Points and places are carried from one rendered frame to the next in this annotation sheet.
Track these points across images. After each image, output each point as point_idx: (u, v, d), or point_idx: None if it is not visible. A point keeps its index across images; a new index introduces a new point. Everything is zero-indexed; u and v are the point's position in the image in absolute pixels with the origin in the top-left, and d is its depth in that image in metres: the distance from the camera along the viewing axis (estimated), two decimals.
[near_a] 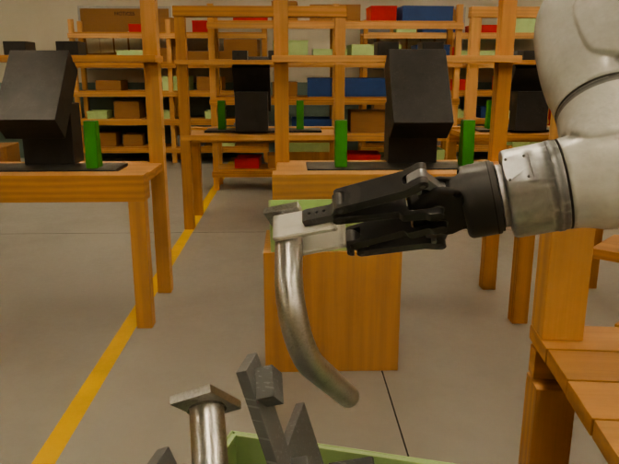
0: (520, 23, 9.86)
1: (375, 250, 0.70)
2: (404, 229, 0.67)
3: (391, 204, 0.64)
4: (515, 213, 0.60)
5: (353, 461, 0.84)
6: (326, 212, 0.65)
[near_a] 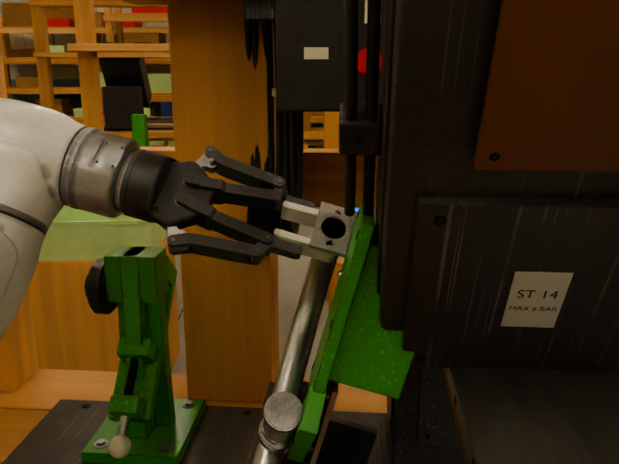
0: None
1: (242, 255, 0.68)
2: None
3: (232, 191, 0.70)
4: None
5: None
6: (291, 201, 0.71)
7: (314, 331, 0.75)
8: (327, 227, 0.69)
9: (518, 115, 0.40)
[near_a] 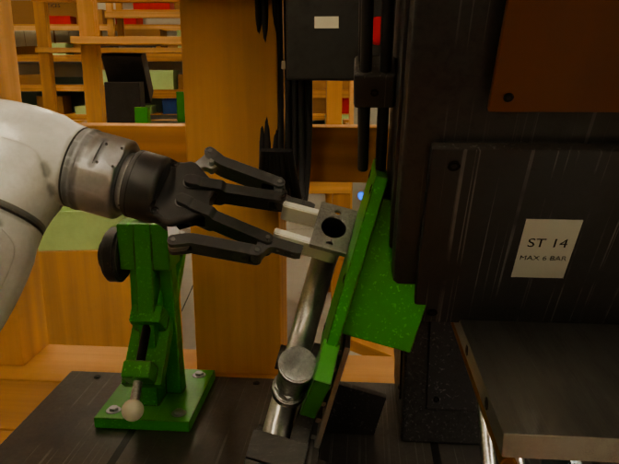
0: None
1: (242, 255, 0.68)
2: None
3: (232, 191, 0.70)
4: None
5: None
6: (291, 201, 0.71)
7: (314, 333, 0.75)
8: (327, 227, 0.70)
9: (531, 53, 0.41)
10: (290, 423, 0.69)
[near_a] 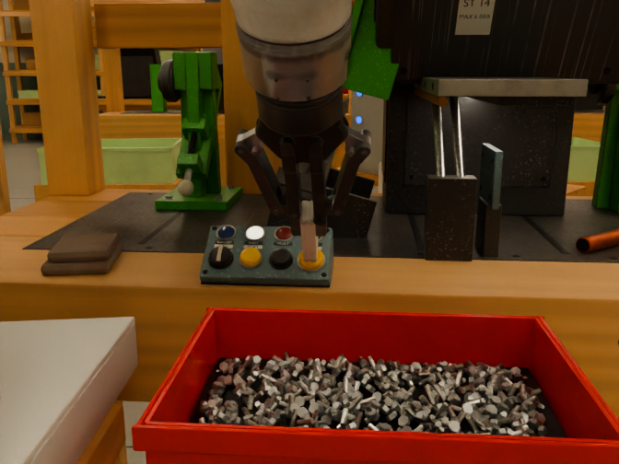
0: None
1: (276, 183, 0.65)
2: None
3: (324, 167, 0.62)
4: None
5: None
6: (326, 213, 0.67)
7: None
8: None
9: None
10: (305, 171, 0.97)
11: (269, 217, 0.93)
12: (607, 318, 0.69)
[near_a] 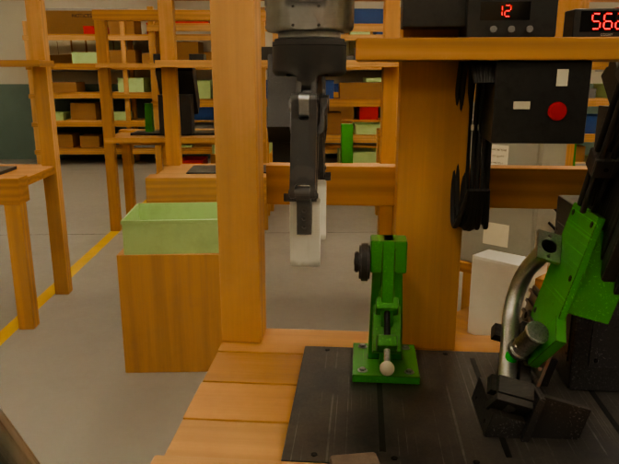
0: None
1: (324, 156, 0.74)
2: None
3: None
4: (346, 27, 0.61)
5: None
6: (306, 207, 0.61)
7: (519, 315, 1.13)
8: None
9: None
10: (517, 373, 1.07)
11: (491, 421, 1.03)
12: None
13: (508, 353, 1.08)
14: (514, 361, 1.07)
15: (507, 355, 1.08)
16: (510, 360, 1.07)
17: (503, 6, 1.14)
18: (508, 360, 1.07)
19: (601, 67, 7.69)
